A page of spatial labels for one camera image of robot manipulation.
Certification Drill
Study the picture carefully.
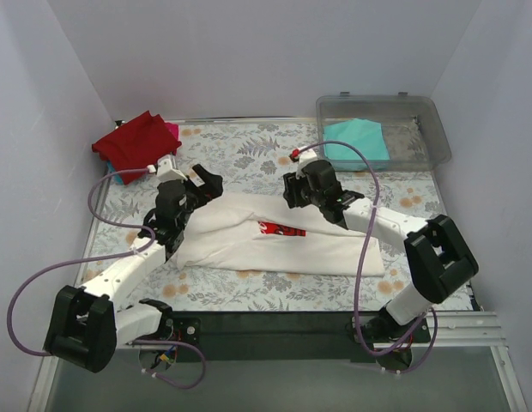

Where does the white Coca-Cola t-shirt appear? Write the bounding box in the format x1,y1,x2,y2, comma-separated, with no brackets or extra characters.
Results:
172,192,384,277

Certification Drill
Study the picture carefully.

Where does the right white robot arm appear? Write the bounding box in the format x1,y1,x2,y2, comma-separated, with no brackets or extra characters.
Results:
283,155,479,342

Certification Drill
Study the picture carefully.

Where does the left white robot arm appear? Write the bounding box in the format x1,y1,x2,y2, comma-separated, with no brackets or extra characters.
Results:
44,161,223,373

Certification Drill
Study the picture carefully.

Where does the floral patterned table mat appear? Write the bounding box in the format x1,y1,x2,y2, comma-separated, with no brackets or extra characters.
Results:
78,118,444,311

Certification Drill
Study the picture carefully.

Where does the folded pink t-shirt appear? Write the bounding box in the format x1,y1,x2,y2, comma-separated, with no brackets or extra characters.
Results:
164,122,182,155

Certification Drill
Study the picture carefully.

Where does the folded red t-shirt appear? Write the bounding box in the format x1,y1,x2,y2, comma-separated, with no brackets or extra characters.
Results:
91,112,174,171

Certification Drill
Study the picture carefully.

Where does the teal t-shirt in bin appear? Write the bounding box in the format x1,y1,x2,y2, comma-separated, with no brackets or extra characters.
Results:
323,118,390,161

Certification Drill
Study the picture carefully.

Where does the folded teal t-shirt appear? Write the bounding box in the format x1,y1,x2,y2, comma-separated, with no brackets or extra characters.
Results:
105,150,175,185

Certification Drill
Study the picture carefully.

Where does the clear plastic bin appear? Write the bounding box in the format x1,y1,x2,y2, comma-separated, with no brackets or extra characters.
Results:
316,92,451,172

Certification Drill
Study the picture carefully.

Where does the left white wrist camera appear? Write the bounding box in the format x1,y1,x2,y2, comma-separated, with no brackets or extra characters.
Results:
147,154,187,183

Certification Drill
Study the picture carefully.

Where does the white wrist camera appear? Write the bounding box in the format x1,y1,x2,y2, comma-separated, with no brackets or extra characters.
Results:
147,154,187,183
289,147,319,179

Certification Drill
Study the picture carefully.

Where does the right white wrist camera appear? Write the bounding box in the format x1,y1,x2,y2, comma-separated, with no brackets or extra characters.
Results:
289,147,319,179

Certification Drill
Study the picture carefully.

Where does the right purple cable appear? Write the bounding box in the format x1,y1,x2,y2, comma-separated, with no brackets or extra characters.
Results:
298,140,438,375

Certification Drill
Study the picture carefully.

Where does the purple cable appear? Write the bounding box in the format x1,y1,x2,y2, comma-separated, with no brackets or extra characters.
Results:
6,167,207,391
298,140,438,375

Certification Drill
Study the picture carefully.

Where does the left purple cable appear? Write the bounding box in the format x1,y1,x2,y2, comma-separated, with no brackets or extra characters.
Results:
6,167,207,391

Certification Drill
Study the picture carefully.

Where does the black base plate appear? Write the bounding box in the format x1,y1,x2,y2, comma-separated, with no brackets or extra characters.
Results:
124,309,430,364

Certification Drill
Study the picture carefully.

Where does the aluminium frame rail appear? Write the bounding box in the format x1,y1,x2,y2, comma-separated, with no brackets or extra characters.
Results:
29,312,527,411

